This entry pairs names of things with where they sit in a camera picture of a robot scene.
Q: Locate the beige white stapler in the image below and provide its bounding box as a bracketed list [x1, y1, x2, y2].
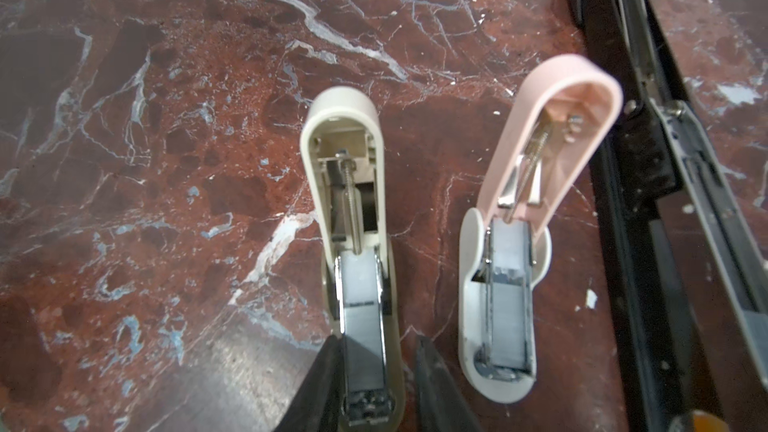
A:
[300, 86, 406, 431]

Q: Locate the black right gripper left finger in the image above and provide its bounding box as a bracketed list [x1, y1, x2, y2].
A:
[274, 335, 344, 432]

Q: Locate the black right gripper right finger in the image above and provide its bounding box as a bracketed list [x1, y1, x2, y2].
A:
[415, 335, 483, 432]

